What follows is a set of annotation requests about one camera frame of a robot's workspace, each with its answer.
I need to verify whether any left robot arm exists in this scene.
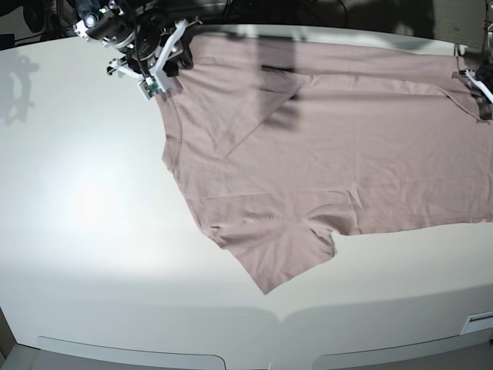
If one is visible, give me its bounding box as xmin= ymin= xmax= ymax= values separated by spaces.
xmin=459 ymin=2 xmax=492 ymax=120

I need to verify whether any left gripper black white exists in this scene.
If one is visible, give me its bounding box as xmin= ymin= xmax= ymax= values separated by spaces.
xmin=459 ymin=65 xmax=493 ymax=120

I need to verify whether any mauve pink T-shirt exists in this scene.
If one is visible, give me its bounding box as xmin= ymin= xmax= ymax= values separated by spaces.
xmin=156 ymin=35 xmax=492 ymax=293

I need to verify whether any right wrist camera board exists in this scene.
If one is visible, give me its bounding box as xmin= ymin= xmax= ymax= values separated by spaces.
xmin=137 ymin=76 xmax=160 ymax=100

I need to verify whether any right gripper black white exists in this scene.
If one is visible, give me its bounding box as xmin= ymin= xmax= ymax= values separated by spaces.
xmin=106 ymin=18 xmax=202 ymax=96

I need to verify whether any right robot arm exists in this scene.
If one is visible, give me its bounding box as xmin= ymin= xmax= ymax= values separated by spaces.
xmin=72 ymin=1 xmax=202 ymax=99

